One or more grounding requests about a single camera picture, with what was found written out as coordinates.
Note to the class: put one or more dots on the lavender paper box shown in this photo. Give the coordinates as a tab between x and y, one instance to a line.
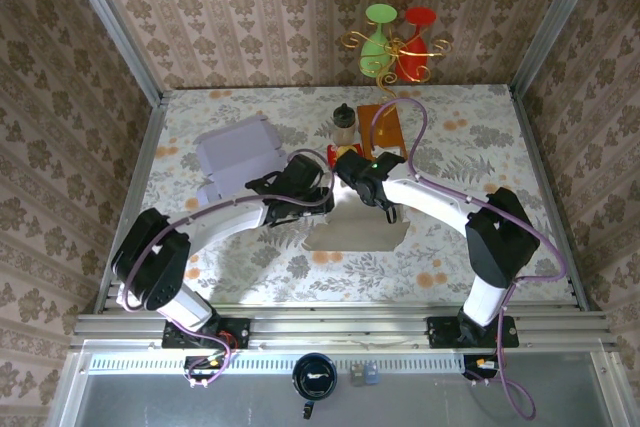
235	152

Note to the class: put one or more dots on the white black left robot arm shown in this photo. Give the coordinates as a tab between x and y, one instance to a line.
150	257

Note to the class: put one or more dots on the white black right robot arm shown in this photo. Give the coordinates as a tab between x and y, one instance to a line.
500	247

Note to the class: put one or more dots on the red snack packet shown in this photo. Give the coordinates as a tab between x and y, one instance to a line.
345	151

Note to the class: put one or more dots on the red wine glass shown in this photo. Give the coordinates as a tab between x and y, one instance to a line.
412	62

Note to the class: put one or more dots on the green wine glass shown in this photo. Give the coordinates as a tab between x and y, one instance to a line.
375	49

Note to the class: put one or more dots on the perforated metal strip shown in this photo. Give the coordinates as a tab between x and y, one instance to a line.
260	364

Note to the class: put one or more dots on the small grey adapter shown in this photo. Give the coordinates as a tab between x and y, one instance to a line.
357	375

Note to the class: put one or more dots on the small blue adapter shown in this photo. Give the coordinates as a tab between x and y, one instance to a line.
371	374

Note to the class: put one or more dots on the black connector block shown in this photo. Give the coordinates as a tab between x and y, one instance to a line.
475	364
200	367

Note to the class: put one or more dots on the small black clip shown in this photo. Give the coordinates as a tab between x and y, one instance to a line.
308	411

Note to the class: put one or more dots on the grey metal shelf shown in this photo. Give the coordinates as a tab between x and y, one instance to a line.
425	407

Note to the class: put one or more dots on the aluminium frame rail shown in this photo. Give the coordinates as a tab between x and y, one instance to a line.
340	324

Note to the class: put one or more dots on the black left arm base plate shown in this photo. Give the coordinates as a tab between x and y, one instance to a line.
235	334

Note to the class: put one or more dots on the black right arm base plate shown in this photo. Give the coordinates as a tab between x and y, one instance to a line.
440	332

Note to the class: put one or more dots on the aluminium table side rail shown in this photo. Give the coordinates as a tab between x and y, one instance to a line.
550	197
132	207

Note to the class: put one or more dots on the aluminium frame post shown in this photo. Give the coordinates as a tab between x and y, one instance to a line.
115	27
555	22

